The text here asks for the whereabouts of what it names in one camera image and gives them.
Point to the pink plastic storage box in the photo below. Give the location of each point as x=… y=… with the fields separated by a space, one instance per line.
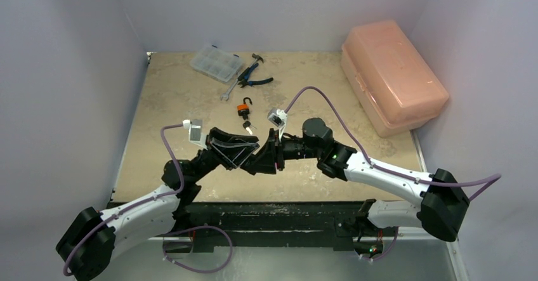
x=394 y=85

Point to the silver wrench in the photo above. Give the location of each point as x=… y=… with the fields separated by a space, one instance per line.
x=225 y=96

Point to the small hammer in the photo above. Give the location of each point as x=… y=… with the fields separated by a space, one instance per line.
x=248 y=69

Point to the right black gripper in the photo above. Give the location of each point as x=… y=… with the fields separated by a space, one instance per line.
x=278 y=150

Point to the clear plastic organizer box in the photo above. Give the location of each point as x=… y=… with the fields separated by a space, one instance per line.
x=217 y=64

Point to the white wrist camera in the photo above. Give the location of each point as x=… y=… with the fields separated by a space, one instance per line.
x=196 y=134
x=278 y=118

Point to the black key bunch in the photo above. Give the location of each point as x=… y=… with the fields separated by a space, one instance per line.
x=247 y=125

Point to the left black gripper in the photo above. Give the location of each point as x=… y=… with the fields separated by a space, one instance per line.
x=229 y=157

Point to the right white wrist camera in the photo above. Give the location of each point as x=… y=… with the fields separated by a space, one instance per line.
x=278 y=118

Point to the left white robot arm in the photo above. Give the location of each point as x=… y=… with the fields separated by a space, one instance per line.
x=96 y=237

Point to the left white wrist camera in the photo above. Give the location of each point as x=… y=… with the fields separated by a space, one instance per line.
x=196 y=134

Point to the orange black padlock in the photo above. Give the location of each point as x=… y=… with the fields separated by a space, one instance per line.
x=243 y=109

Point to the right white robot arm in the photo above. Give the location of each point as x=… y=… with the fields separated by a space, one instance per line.
x=433 y=202

